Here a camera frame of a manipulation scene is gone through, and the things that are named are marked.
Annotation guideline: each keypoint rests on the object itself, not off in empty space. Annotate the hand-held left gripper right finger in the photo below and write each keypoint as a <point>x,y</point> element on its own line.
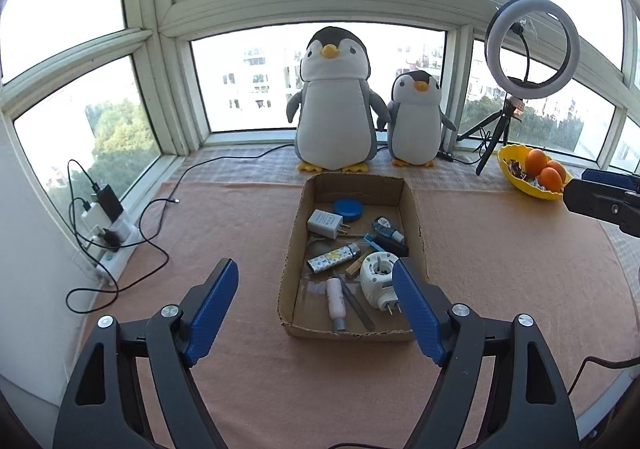
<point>415,314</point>

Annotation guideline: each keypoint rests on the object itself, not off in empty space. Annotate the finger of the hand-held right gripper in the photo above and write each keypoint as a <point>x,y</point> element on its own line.
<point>615,179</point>
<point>600,204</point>

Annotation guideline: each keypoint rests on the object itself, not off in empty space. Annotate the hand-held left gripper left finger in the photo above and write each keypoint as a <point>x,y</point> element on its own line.
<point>212,314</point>

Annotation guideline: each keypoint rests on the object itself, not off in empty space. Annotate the black cylindrical stick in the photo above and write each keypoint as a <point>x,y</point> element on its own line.
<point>392,247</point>

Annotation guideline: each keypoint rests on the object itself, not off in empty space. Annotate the small wooden block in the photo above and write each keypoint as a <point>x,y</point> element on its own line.
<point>355,269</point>

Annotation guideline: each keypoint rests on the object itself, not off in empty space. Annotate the pink cosmetic tube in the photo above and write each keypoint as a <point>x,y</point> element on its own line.
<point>336,301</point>

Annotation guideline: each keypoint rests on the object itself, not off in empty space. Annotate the small blue plastic tool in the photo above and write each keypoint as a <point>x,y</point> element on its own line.
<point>372,241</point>

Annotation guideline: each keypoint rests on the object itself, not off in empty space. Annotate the small blue white tube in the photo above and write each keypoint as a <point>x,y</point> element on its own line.
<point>386,227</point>

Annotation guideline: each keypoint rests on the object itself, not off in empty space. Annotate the patterned silver lighter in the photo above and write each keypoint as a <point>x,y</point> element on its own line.
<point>330,259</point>

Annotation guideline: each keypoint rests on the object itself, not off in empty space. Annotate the cardboard box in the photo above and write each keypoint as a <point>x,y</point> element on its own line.
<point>295,239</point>

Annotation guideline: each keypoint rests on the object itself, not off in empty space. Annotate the blue round lid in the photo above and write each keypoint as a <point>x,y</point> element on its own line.
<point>348,209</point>

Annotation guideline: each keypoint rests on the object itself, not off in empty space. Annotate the white wall charger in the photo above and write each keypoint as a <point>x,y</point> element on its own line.
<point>324,223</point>

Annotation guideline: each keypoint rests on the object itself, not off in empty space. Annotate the white plug-in mosquito repeller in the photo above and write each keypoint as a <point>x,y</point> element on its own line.
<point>375,284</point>

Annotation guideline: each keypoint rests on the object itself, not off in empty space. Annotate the yellow plastic bowl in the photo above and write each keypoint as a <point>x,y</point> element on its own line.
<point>520,184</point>

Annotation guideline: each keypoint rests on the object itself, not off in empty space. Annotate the pile of wrapped candies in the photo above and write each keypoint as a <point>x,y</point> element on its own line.
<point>520,171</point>

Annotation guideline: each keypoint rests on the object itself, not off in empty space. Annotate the white power strip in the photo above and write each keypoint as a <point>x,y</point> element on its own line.
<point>117,239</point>

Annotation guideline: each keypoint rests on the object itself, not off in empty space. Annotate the black plug adapter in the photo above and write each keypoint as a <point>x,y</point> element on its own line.
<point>110,238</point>

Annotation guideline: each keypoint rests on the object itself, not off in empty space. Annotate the grey plaid cloth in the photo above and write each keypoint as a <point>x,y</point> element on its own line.
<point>240,169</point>

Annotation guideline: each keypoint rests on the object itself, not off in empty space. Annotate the white charger adapter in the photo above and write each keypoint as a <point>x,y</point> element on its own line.
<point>94,219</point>

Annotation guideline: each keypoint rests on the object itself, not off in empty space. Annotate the black power bank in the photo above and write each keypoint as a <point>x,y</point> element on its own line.
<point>110,201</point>

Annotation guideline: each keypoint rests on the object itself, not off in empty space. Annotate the black inline light controller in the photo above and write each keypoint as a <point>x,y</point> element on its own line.
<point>446,156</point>

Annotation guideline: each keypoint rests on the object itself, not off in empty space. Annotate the small penguin plush toy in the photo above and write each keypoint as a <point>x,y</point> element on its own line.
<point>415,124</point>

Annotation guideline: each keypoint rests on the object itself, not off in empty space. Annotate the large penguin plush toy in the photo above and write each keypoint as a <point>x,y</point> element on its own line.
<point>332,114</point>

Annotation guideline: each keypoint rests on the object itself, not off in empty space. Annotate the white window frame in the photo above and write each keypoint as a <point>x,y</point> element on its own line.
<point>165,54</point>

